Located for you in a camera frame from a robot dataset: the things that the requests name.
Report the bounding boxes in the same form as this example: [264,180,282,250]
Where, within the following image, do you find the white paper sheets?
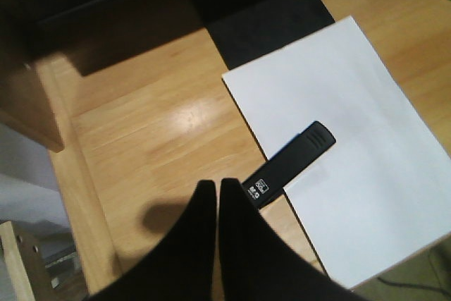
[223,17,450,288]

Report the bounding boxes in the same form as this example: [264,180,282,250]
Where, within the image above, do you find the black orange stapler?
[242,121,336,209]

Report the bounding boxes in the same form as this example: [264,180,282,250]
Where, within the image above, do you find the black monitor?
[1,0,334,76]

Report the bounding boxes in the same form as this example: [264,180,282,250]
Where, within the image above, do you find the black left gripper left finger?
[89,180,217,300]

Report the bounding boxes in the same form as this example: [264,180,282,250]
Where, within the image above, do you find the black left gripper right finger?
[218,178,360,300]

